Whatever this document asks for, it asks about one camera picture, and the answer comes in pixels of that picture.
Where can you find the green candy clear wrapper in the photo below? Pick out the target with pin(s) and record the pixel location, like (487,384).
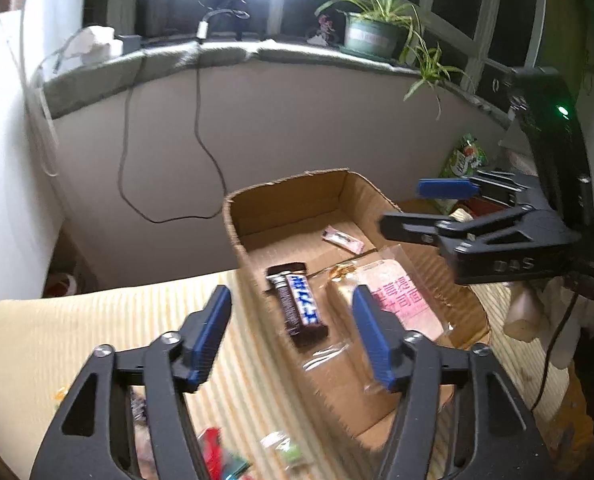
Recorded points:
(284,452)

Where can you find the small grey box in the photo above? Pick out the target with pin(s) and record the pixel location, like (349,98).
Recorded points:
(129,43)

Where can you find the potted spider plant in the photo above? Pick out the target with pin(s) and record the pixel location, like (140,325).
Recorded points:
(374,35)

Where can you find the dark chocolate bar blue label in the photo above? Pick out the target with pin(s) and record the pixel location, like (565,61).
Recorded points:
(299,305)

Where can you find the red and teal snack packet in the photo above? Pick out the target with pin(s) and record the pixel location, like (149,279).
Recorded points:
(214,450)

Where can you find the flat red packet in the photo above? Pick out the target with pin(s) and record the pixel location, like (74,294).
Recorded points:
(482,206)

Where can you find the small pink flower ornament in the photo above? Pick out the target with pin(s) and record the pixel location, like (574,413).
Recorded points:
(322,30)

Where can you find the yellow striped cloth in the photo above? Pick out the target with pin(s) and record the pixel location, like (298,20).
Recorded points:
(42,340)

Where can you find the clear bagged bread pink label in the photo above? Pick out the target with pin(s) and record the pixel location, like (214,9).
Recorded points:
(407,295)

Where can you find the white window frame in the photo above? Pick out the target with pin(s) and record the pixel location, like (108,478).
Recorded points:
(277,5)

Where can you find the dark snack packet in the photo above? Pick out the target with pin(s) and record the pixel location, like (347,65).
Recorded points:
(138,407)

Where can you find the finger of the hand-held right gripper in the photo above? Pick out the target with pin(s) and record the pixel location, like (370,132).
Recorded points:
(407,227)
(442,189)

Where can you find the beige cloth roll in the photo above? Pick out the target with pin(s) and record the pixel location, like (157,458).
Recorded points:
(524,315)

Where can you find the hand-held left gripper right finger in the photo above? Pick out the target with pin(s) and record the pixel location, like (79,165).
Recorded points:
(372,340)

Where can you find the small pink snack packet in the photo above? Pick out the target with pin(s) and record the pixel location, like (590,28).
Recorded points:
(343,240)

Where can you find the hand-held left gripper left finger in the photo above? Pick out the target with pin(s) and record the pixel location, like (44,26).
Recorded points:
(209,340)

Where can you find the green snack bag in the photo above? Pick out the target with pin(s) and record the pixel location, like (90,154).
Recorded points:
(464,157)

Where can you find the cardboard box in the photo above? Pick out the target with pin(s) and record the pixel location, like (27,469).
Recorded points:
(287,210)

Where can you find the white charger block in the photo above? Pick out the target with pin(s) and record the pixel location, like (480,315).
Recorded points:
(94,40)

